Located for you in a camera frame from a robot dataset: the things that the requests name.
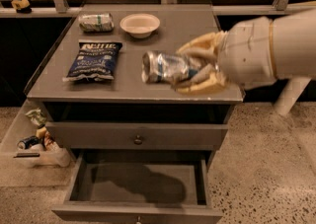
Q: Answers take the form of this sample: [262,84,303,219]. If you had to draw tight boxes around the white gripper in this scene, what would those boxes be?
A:
[173,17,277,95]

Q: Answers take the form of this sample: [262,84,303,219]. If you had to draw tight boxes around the silver blue redbull can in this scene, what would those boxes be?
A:
[141,51,205,84]

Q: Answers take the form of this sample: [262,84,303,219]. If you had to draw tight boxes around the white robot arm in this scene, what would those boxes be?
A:
[177,9,316,115]

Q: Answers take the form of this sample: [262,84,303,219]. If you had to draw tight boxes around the grey drawer cabinet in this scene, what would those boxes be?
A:
[24,3,247,224]

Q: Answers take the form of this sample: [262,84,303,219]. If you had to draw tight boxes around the grey upper drawer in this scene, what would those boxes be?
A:
[46,121,228,150]

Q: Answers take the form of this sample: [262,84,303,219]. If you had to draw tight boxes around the open grey middle drawer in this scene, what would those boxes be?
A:
[52,150,222,224]

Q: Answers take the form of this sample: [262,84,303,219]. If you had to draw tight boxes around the dark blue can in bin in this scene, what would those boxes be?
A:
[17,136,40,150]

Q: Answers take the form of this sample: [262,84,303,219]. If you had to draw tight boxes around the white paper bowl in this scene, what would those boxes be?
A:
[119,14,160,38]

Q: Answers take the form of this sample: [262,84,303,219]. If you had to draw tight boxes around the blue kettle chips bag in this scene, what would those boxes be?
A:
[63,39,122,82]

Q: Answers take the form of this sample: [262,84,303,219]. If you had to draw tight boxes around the green white wrapper in bin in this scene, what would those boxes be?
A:
[25,108,47,128]

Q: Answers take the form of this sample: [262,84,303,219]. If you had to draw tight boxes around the small yellow black object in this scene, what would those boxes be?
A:
[11,0,32,14]

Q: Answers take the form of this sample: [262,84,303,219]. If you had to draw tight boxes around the clear plastic bin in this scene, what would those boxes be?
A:
[1,101,71,168]

